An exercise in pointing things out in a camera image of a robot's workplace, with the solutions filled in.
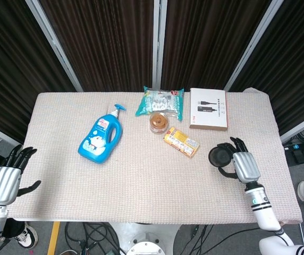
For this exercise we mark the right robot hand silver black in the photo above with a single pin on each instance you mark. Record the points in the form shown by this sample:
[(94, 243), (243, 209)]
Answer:
[(246, 167)]

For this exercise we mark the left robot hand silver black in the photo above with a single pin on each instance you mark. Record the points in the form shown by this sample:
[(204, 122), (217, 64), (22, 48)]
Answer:
[(3, 186)]

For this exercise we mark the black dice cup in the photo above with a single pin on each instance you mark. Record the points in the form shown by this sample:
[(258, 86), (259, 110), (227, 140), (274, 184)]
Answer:
[(220, 156)]

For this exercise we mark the black round lid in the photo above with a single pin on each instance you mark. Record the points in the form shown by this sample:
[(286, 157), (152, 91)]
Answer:
[(209, 157)]

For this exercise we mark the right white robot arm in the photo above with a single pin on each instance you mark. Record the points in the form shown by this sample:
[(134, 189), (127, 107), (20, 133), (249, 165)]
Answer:
[(266, 215)]

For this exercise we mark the black and white sneaker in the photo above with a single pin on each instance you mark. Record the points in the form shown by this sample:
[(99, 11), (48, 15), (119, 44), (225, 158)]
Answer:
[(27, 236)]

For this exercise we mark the yellow snack box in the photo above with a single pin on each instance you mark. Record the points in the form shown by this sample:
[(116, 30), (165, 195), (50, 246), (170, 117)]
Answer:
[(181, 142)]

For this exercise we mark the clear round jar brown contents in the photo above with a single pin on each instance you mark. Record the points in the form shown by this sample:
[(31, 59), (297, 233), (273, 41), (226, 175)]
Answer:
[(159, 122)]

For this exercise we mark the blue pump bottle with cartoon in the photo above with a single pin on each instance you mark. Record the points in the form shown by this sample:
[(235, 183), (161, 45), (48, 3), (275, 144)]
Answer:
[(99, 143)]

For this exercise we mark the beige waffle tablecloth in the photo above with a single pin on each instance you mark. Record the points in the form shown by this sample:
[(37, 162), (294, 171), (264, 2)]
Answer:
[(141, 186)]

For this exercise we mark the teal snack bag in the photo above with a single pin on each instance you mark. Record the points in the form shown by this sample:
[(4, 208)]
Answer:
[(157, 102)]

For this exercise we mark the dark brown curtain panel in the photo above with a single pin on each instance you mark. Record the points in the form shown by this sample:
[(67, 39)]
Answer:
[(207, 40), (295, 66), (8, 66), (109, 40)]

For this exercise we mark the white partition frame post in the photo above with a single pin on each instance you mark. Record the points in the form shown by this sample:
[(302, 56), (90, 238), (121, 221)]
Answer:
[(300, 127), (56, 47), (253, 45), (0, 134), (159, 40)]

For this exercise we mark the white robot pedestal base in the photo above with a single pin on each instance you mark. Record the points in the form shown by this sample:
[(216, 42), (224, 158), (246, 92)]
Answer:
[(144, 236)]

